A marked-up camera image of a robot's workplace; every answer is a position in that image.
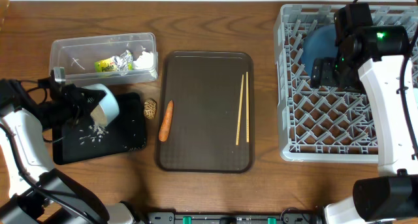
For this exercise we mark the grey dishwasher rack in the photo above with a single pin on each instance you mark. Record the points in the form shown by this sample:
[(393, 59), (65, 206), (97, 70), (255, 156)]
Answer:
[(326, 124)]

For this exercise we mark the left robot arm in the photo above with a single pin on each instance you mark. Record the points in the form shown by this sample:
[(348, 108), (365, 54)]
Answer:
[(35, 182)]

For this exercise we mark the wooden chopstick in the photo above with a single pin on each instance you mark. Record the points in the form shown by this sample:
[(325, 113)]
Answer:
[(247, 107), (239, 111)]

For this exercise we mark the white tissue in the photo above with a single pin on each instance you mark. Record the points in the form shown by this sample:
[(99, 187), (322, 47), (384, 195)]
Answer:
[(145, 61)]

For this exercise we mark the black waste tray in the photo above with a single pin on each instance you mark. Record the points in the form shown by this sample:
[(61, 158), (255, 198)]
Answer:
[(74, 143)]

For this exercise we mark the dark blue plate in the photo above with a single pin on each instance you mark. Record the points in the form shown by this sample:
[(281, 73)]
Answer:
[(318, 44)]

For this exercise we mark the brown dried mushroom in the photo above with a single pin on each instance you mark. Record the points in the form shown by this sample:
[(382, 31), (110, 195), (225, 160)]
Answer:
[(150, 107)]

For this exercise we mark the light blue rice bowl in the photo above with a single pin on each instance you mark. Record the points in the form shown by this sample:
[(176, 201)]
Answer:
[(107, 109)]

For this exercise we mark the clear plastic bin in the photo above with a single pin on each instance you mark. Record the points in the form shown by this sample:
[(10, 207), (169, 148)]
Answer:
[(78, 57)]

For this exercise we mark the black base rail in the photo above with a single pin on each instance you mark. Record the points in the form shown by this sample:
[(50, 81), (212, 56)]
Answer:
[(289, 216)]

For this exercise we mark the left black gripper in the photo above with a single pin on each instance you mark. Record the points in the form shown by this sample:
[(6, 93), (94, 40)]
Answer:
[(76, 96)]

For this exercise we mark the right wooden chopstick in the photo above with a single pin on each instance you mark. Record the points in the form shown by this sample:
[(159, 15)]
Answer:
[(247, 107)]

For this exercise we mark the left wooden chopstick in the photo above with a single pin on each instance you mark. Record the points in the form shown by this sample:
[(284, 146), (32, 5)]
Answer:
[(239, 111)]

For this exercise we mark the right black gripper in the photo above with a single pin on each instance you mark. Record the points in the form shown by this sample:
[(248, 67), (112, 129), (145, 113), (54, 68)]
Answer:
[(322, 75)]

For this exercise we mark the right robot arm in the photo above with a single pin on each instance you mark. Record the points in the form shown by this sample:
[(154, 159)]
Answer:
[(355, 55)]

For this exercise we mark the orange carrot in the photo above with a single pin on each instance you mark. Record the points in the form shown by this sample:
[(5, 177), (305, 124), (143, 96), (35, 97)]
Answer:
[(166, 123)]

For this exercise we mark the yellow foil snack wrapper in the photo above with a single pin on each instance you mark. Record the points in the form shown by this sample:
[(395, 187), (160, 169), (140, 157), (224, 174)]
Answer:
[(124, 62)]

